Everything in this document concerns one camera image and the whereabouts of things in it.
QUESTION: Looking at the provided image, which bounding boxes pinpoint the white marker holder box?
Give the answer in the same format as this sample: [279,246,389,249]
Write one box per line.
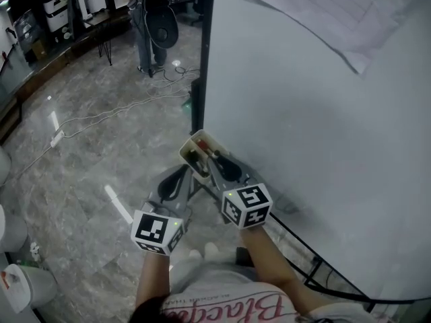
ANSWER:
[178,129,222,185]

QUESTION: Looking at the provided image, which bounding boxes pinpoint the large printed paper sheet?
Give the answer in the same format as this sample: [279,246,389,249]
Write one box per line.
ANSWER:
[234,0,416,55]

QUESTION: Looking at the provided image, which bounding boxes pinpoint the person's white printed shirt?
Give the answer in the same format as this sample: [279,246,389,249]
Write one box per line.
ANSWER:
[160,279,431,323]

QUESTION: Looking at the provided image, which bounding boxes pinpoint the long white cable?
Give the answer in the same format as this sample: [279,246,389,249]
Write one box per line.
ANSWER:
[0,91,193,188]

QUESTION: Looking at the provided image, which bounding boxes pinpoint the person's grey shorts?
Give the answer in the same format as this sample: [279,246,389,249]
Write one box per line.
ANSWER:
[169,258,259,294]

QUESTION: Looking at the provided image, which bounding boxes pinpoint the tangled white cable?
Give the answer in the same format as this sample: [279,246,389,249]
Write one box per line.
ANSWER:
[147,64,201,98]

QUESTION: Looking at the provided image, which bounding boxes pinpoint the white appliance with black panel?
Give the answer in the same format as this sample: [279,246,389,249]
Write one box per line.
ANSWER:
[41,0,74,33]

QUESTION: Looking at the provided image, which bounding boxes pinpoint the black whiteboard frame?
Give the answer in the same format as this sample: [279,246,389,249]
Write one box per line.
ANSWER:
[190,0,431,314]

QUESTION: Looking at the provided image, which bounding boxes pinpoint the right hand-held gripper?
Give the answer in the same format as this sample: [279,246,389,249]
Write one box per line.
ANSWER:
[207,151,273,230]

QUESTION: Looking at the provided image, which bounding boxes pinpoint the person's right forearm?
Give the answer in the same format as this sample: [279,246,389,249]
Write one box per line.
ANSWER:
[239,225,326,314]

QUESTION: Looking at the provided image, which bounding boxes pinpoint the white waste bin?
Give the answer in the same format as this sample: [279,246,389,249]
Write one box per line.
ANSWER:
[3,262,58,315]

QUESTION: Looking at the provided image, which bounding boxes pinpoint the black cable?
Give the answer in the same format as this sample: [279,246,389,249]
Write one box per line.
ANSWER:
[269,212,431,306]

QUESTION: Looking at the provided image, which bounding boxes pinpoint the glass display case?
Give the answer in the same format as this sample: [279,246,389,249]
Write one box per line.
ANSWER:
[12,9,45,62]

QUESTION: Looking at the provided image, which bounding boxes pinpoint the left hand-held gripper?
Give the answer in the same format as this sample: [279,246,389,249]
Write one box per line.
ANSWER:
[130,164,199,256]

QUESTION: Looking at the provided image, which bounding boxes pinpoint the large whiteboard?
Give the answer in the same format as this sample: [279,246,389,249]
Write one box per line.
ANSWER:
[201,0,431,312]

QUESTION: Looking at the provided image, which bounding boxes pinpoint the person's left forearm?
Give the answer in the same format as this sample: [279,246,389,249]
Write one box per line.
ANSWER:
[135,246,173,318]

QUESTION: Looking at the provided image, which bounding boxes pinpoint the wooden table with hairpin legs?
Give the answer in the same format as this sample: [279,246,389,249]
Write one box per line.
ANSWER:
[81,9,133,67]

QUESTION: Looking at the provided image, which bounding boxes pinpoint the small white paper sheet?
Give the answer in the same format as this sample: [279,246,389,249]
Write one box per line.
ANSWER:
[336,42,371,76]

